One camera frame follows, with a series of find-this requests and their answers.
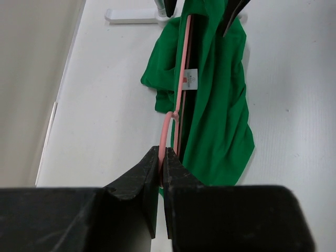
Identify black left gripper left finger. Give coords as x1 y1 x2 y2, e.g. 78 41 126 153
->
1 146 159 251

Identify white and metal clothes rack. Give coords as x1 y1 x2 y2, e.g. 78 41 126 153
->
105 1 176 27

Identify pink wire hanger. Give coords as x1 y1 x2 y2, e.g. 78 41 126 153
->
157 14 194 187

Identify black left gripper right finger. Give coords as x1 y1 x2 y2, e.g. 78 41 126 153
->
162 148 315 251

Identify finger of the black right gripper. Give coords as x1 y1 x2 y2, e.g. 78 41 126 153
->
163 0 177 17
222 0 250 37

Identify green t shirt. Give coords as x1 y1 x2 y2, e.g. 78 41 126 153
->
141 1 254 186

